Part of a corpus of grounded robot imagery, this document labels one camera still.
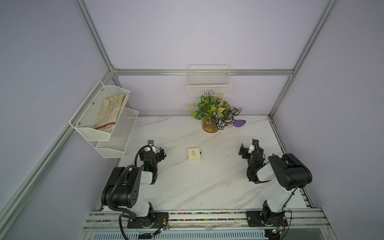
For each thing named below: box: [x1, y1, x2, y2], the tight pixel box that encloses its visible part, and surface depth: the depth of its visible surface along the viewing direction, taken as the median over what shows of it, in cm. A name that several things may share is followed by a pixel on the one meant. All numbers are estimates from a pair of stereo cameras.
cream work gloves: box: [93, 94, 129, 130], surface depth 78 cm
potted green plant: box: [188, 95, 242, 133], surface depth 92 cm
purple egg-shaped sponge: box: [233, 119, 247, 128], surface depth 117 cm
